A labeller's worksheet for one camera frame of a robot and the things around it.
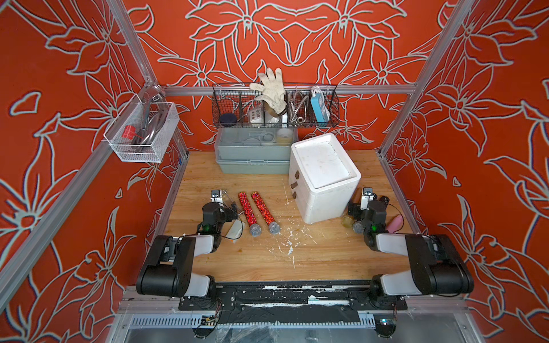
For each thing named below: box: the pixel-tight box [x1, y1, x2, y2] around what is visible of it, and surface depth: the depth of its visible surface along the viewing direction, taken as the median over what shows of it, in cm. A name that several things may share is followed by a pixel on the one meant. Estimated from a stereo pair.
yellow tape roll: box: [276, 127, 294, 147], surface depth 105 cm
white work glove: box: [249, 67, 288, 116], surface depth 90 cm
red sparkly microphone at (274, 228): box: [250, 191, 281, 236], surface depth 92 cm
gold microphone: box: [341, 215, 355, 228], surface depth 91 cm
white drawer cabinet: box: [288, 132, 362, 225], surface depth 84 cm
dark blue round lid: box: [220, 112, 238, 124], surface depth 102 cm
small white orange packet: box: [225, 218, 246, 244], surface depth 91 cm
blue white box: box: [310, 87, 331, 123], surface depth 89 cm
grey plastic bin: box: [213, 126, 299, 175], surface depth 103 cm
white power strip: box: [248, 107, 264, 124], surface depth 95 cm
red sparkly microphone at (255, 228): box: [238, 191, 262, 238], surface depth 92 cm
